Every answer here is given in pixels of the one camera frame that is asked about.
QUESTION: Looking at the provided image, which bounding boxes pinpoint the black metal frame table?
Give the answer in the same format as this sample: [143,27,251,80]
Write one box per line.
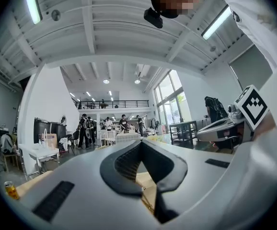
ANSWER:
[169,120,199,146]

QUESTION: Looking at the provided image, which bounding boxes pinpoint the person's right hand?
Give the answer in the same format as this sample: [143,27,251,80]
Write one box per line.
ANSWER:
[210,127,245,150]

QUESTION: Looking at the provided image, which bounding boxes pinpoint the large window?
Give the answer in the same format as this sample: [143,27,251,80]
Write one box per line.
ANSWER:
[153,69,192,129]

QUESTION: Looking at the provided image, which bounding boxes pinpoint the dark cabinet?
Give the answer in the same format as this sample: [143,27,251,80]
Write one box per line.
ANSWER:
[34,118,67,143]

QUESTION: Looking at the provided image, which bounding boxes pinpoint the white side table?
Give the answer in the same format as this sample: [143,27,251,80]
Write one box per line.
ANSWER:
[18,143,60,174]

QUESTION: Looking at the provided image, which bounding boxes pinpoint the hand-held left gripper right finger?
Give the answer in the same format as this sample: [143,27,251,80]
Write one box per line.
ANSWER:
[142,127,277,227]

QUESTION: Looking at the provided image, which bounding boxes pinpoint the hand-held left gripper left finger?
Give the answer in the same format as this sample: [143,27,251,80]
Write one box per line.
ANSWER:
[21,139,158,225]

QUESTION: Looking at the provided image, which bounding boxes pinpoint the grey roller blind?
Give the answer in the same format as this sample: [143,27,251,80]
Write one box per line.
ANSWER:
[229,47,273,91]

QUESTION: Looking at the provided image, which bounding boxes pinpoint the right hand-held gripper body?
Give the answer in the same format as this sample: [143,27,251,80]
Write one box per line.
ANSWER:
[227,84,270,142]

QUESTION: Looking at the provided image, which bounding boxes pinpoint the long ceiling light tube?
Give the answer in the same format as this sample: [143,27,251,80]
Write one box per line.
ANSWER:
[24,0,43,25]
[201,5,232,40]

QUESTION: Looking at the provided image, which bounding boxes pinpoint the person's right forearm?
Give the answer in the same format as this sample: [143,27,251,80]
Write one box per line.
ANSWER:
[253,110,277,138]

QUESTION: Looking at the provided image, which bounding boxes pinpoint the gold drink can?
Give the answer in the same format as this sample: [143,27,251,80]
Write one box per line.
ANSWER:
[4,181,20,200]

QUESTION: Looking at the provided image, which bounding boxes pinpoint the person's white shirt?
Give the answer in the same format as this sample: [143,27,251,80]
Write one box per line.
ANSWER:
[215,0,277,69]

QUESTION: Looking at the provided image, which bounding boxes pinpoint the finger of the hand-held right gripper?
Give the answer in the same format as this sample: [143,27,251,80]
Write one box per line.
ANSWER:
[197,117,245,143]

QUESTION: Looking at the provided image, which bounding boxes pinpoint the large wicker basket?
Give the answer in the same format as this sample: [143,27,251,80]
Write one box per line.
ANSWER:
[142,187,156,214]

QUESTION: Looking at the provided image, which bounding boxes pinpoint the cardboard box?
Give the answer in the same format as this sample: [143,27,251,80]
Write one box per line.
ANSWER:
[41,133,58,150]

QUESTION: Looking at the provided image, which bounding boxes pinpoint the white jacket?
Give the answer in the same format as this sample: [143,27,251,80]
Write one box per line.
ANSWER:
[0,133,14,153]

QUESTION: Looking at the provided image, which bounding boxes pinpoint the black head camera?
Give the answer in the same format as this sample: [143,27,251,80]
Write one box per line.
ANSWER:
[143,7,164,29]

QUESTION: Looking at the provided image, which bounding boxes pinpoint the black balcony railing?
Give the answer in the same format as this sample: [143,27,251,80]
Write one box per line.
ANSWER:
[72,100,150,109]

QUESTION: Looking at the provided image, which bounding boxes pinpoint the checkered cloth table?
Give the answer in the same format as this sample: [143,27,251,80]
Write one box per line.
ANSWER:
[115,132,141,143]

